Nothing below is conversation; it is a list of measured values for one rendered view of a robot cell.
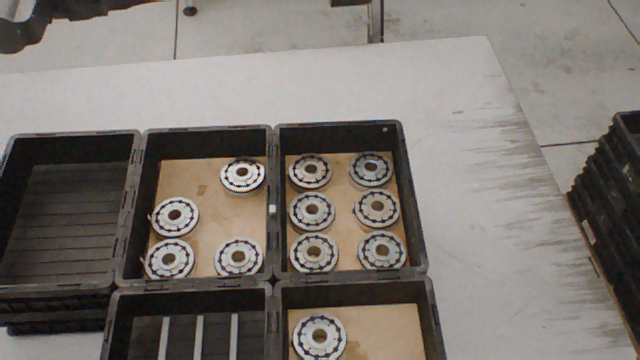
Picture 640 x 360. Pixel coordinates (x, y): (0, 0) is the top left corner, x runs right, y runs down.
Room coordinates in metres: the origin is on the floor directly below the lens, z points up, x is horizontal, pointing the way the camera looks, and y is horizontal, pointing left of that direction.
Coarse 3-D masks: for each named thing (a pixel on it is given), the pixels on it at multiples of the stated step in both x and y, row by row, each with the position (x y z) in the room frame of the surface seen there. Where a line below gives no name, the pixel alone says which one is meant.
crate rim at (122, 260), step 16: (160, 128) 0.85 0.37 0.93; (176, 128) 0.85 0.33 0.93; (192, 128) 0.85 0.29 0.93; (208, 128) 0.85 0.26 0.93; (224, 128) 0.85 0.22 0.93; (240, 128) 0.85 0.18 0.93; (256, 128) 0.85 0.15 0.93; (144, 144) 0.80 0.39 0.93; (272, 144) 0.80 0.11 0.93; (272, 160) 0.75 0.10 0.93; (272, 176) 0.71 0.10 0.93; (272, 192) 0.67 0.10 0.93; (128, 208) 0.63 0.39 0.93; (128, 224) 0.59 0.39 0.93; (272, 224) 0.59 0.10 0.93; (128, 240) 0.55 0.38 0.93; (272, 240) 0.55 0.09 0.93; (272, 256) 0.52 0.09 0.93; (272, 272) 0.48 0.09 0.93
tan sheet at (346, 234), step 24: (288, 168) 0.81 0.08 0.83; (336, 168) 0.81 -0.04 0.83; (288, 192) 0.74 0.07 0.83; (336, 192) 0.74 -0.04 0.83; (360, 192) 0.74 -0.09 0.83; (336, 216) 0.67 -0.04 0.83; (288, 240) 0.61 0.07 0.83; (336, 240) 0.61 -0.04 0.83; (360, 240) 0.61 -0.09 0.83; (288, 264) 0.55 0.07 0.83; (408, 264) 0.55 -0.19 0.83
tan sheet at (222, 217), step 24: (168, 168) 0.81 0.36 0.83; (192, 168) 0.81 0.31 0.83; (216, 168) 0.81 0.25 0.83; (168, 192) 0.74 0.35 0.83; (192, 192) 0.74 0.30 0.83; (216, 192) 0.74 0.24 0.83; (264, 192) 0.74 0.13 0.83; (216, 216) 0.67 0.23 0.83; (240, 216) 0.67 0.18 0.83; (264, 216) 0.67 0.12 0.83; (192, 240) 0.61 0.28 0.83; (216, 240) 0.61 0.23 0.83; (264, 240) 0.61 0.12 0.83; (168, 264) 0.55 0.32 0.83
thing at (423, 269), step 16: (288, 128) 0.85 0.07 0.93; (304, 128) 0.85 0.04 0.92; (400, 128) 0.85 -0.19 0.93; (400, 144) 0.80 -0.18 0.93; (416, 208) 0.63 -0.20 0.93; (416, 224) 0.59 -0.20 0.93; (304, 272) 0.48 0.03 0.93; (320, 272) 0.48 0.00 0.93; (336, 272) 0.48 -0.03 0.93; (352, 272) 0.48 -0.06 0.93; (368, 272) 0.48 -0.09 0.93; (384, 272) 0.48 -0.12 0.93; (400, 272) 0.48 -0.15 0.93; (416, 272) 0.48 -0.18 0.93
